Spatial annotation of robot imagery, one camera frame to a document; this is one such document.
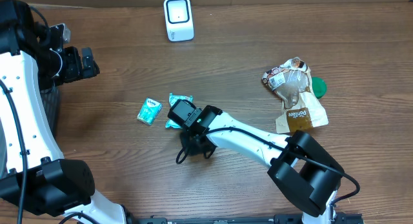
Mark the grey plastic mesh basket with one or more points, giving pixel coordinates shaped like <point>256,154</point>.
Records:
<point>51,100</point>

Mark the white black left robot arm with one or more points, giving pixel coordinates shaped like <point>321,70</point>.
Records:
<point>35,59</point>

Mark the light green wipes pack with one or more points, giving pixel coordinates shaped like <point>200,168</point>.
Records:
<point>172,100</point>

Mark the teal white small packet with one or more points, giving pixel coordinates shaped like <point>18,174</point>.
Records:
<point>149,111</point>

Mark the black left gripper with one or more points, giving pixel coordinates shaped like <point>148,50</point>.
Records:
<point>77,70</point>

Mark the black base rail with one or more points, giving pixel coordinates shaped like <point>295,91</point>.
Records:
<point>277,219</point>

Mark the green round lid container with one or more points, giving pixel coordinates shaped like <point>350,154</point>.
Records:
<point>319,87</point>

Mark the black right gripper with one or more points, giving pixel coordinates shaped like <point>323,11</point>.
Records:
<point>193,150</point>

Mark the white brown snack bag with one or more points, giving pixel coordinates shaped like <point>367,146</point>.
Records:
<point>300,108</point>

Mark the white barcode scanner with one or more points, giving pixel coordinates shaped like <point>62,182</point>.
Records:
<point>178,20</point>

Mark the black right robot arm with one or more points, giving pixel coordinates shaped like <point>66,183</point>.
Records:
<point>306,174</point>

